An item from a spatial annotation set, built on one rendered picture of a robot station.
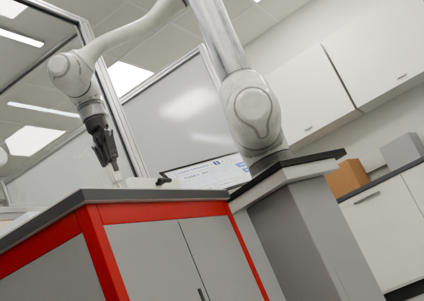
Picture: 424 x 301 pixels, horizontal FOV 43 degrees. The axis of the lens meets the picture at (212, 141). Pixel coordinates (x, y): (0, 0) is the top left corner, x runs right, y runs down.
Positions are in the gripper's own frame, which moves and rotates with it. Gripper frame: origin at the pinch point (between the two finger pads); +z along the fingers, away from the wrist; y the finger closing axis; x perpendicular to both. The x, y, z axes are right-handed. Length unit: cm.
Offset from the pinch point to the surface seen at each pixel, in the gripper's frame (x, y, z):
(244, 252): -6, -38, 43
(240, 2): -255, 113, -180
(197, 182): -73, 49, -6
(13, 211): 32.3, 9.6, 3.1
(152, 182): -5.5, -10.5, 9.3
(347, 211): -262, 116, 23
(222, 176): -87, 45, -5
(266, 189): -24, -38, 27
